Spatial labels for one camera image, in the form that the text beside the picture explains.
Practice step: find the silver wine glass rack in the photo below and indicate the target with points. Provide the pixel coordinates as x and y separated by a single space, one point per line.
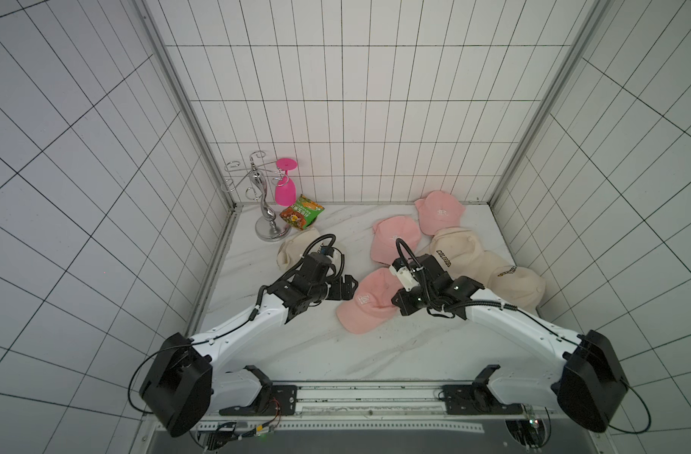
258 175

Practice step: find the pink cap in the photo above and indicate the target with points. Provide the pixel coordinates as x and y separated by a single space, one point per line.
383 247
437 211
371 304

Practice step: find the green orange snack packet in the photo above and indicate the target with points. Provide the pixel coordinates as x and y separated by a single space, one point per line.
302 213

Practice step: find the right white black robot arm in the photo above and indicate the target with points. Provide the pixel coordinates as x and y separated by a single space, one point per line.
578 374

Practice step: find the pink cap back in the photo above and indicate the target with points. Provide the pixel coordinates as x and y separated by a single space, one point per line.
437 211

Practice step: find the beige cap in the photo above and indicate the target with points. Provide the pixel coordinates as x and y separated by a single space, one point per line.
517 285
459 252
292 249

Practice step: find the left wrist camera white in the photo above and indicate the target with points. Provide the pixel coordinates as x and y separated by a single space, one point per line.
325 248

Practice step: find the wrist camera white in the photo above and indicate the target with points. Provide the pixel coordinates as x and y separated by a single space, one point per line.
325 248
406 277

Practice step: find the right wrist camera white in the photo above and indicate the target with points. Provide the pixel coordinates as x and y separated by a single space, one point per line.
406 277

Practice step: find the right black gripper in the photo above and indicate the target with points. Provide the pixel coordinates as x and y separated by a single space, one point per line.
410 297

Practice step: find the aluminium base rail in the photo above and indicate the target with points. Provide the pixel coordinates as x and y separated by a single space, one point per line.
459 406

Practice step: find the pink plastic goblet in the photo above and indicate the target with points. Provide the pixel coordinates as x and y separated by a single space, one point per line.
285 191

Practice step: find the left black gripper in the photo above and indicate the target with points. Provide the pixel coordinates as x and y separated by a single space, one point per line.
347 291

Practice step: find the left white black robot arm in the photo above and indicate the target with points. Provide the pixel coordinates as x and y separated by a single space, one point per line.
190 378

